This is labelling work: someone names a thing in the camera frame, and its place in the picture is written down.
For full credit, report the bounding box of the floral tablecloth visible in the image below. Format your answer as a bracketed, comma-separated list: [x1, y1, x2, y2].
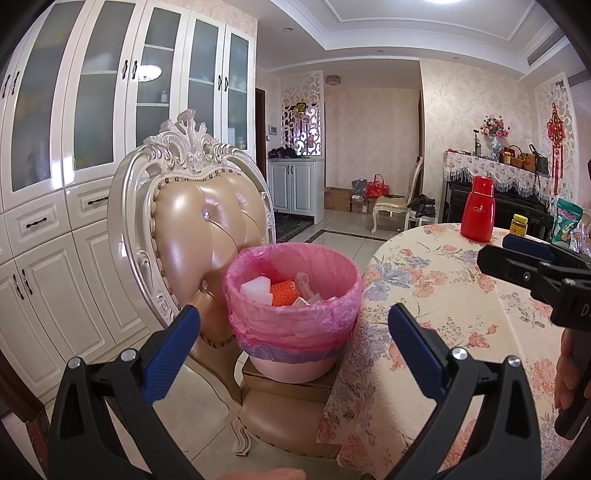
[316, 223, 591, 480]

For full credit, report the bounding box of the large cardboard box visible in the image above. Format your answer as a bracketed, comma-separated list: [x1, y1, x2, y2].
[324, 186, 352, 212]

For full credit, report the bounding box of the person's left hand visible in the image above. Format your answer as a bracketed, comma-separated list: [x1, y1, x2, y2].
[217, 468, 308, 480]

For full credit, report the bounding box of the white glass door cabinet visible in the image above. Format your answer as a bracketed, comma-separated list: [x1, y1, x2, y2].
[0, 0, 257, 402]

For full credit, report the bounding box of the ceiling air vent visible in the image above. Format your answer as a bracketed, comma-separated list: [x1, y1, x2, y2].
[526, 36, 571, 65]

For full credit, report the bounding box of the floral lace piano cover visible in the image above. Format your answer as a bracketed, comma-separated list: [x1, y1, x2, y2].
[444, 150, 555, 197]

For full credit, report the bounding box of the person's right hand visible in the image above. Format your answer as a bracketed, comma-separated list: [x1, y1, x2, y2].
[553, 330, 575, 411]

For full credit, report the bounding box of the red Chinese knot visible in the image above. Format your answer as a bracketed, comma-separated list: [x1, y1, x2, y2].
[546, 102, 566, 195]

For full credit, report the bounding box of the green snack bag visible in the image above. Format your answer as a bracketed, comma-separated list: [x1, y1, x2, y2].
[551, 198, 585, 247]

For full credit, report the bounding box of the orange foam net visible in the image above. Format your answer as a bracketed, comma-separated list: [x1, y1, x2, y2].
[270, 279, 298, 306]

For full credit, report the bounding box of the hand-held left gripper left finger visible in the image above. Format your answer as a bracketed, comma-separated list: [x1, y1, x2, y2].
[47, 304, 202, 480]

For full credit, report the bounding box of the pink lined trash bin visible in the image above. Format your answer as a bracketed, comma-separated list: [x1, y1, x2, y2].
[222, 244, 362, 383]

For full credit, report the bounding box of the flat brown cardboard box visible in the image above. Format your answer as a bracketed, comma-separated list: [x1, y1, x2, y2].
[240, 355, 342, 402]

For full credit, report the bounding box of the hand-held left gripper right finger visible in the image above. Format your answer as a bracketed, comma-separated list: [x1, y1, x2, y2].
[388, 302, 542, 480]

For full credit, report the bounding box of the dark handbag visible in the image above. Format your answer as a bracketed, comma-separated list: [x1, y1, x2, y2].
[529, 144, 550, 175]

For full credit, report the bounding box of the dark wooden door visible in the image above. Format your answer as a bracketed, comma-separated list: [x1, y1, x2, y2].
[255, 88, 269, 160]

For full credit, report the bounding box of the white shoe cabinet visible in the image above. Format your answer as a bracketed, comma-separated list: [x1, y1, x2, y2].
[268, 157, 325, 225]

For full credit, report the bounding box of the dark patterned rug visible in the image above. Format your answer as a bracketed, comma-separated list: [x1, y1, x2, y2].
[274, 213, 315, 238]

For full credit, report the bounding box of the white foam block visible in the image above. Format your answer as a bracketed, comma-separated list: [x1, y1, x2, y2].
[239, 276, 278, 304]

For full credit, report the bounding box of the beige leather ornate chair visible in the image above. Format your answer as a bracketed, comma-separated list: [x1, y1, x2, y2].
[107, 110, 342, 457]

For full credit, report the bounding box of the black clothing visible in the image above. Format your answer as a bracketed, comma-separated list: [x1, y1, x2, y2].
[406, 194, 437, 217]

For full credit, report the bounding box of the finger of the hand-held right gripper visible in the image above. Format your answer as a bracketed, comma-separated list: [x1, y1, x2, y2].
[476, 244, 568, 301]
[502, 233, 591, 271]

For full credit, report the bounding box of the black piano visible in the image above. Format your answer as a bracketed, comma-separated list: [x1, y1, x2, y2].
[441, 180, 555, 241]

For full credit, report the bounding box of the cream wooden side chair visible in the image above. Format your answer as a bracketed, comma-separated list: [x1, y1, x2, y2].
[370, 157, 424, 236]

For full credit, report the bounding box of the red thermos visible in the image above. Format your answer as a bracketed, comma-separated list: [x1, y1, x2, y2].
[460, 175, 496, 243]

